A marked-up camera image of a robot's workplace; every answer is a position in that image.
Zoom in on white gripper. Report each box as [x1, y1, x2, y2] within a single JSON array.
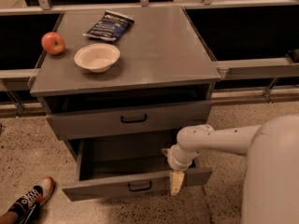
[[162, 145, 198, 195]]

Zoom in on grey drawer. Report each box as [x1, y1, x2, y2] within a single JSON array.
[[46, 101, 211, 140], [61, 129, 214, 203]]

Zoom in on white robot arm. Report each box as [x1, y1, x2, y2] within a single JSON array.
[[162, 114, 299, 224]]

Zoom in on grey top drawer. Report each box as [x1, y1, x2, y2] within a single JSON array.
[[46, 101, 211, 140]]

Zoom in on grey drawer cabinet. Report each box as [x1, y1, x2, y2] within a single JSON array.
[[29, 5, 222, 161]]

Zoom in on white bowl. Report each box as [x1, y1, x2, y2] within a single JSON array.
[[74, 43, 121, 73]]

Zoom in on metal railing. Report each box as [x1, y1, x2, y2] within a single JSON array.
[[0, 0, 299, 117]]

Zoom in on blue chip bag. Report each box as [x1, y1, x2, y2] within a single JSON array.
[[83, 10, 135, 42]]

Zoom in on red black sneaker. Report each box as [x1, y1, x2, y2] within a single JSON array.
[[8, 176, 55, 224]]

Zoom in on red apple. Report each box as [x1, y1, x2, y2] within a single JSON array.
[[41, 32, 65, 55]]

